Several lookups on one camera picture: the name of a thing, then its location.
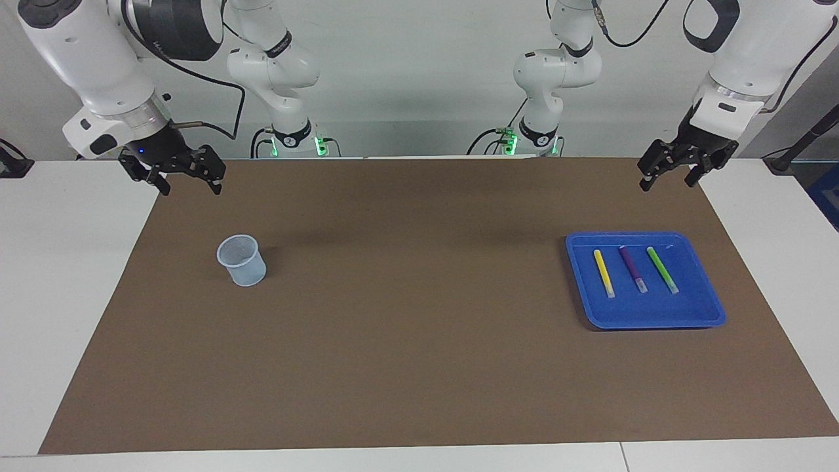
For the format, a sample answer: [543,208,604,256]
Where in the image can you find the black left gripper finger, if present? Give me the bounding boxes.
[685,147,738,187]
[638,139,686,192]

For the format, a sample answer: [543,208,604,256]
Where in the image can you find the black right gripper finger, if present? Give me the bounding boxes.
[118,151,172,196]
[185,144,227,195]

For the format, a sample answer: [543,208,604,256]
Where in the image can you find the green pen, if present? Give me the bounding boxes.
[646,246,680,294]

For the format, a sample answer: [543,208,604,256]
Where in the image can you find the purple pen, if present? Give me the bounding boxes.
[619,246,648,294]

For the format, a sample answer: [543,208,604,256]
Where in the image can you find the yellow pen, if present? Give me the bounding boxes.
[593,249,616,299]

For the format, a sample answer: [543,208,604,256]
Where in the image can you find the black stand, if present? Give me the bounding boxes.
[762,105,839,175]

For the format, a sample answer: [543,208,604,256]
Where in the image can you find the translucent plastic cup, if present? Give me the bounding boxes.
[216,234,267,287]

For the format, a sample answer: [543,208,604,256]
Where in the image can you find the blue box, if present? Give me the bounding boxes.
[808,163,839,231]

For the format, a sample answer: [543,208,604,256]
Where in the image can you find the black table clamp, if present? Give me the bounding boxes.
[0,139,35,179]

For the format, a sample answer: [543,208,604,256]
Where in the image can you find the blue plastic tray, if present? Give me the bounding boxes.
[565,231,727,330]

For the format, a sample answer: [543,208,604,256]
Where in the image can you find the brown table mat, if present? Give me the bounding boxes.
[38,156,839,455]

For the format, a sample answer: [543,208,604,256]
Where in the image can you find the black right base cables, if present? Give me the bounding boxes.
[250,127,341,159]

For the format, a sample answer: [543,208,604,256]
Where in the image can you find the black base cables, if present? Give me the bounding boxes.
[467,98,528,156]
[250,127,341,159]

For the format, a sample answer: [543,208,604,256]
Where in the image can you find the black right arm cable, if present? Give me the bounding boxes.
[120,0,247,140]

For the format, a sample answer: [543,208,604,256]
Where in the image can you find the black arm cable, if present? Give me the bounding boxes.
[120,0,247,140]
[590,0,839,113]

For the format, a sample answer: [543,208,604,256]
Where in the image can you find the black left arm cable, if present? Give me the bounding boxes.
[590,0,839,113]

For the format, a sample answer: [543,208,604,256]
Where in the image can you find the black left base cables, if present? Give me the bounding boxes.
[467,98,528,156]

